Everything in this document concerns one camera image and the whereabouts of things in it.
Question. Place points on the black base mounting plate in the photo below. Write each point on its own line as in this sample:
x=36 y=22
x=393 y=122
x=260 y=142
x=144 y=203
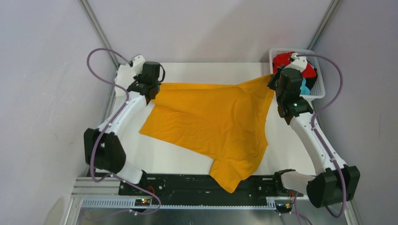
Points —
x=196 y=190

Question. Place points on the light blue t shirt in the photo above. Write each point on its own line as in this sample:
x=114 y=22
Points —
x=304 y=90

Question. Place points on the red t shirt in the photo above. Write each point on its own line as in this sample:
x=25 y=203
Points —
x=282 y=60

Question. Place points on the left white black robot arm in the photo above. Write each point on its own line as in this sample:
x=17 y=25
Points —
x=102 y=146

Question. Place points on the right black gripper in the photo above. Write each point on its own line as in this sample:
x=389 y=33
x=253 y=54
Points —
x=271 y=84

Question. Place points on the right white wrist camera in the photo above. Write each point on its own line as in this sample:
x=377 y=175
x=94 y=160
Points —
x=298 y=62

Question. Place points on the black garment in basket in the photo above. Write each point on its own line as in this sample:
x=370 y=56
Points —
x=311 y=76

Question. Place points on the folded white t shirt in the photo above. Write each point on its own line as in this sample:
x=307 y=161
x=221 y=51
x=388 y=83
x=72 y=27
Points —
x=125 y=76

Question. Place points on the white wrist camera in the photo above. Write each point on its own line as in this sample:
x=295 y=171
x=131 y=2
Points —
x=298 y=62
x=136 y=65

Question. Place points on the right small circuit board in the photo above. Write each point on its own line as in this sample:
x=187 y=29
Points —
x=284 y=208

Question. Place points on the left small circuit board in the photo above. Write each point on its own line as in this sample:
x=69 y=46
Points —
x=142 y=202

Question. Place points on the white plastic laundry basket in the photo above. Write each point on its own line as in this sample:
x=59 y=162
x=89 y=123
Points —
x=318 y=91

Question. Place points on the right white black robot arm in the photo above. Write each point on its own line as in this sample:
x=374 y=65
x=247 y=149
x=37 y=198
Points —
x=334 y=180

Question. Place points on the yellow t shirt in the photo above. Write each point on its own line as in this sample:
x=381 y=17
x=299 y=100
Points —
x=224 y=122

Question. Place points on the aluminium frame rails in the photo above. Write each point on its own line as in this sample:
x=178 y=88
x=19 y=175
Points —
x=126 y=203

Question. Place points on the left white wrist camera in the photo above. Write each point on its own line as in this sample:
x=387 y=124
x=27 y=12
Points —
x=136 y=65

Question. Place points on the small circuit board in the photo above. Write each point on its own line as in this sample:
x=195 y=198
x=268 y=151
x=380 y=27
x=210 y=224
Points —
x=284 y=208
x=142 y=202

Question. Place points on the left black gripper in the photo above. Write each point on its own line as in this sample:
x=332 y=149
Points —
x=137 y=78

